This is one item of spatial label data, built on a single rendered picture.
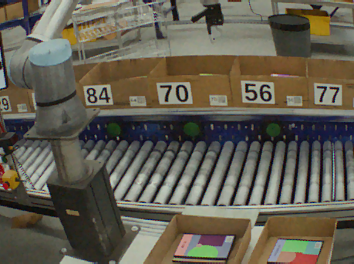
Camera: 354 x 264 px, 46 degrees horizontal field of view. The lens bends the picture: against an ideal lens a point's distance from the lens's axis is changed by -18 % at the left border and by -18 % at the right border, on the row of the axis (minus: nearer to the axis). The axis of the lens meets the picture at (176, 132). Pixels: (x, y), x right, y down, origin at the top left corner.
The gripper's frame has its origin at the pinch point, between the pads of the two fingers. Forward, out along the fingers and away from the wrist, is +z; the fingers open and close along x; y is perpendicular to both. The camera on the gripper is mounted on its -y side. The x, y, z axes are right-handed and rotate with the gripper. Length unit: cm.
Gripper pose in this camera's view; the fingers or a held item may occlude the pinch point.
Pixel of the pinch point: (211, 38)
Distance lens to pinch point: 230.4
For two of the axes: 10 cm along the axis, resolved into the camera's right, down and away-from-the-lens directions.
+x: 1.9, -4.9, 8.5
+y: 9.7, -0.3, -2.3
